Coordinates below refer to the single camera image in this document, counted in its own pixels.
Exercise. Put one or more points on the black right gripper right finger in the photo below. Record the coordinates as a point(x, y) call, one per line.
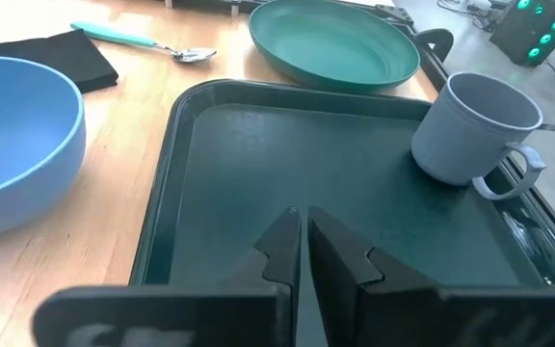
point(335, 270)

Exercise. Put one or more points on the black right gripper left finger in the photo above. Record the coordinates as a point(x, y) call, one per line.
point(277, 270)

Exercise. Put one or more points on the grey plastic mug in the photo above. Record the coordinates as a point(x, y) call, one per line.
point(460, 140)

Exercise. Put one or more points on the green plastic plate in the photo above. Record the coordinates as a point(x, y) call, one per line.
point(330, 43)

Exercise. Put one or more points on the blue plastic bowl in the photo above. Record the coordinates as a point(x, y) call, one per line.
point(17, 144)

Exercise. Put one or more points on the black cloth napkin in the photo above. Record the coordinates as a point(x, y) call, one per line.
point(65, 58)

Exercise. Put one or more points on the dark green serving tray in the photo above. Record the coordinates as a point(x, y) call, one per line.
point(282, 154)

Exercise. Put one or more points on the black computer green lights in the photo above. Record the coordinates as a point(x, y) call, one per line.
point(513, 34)

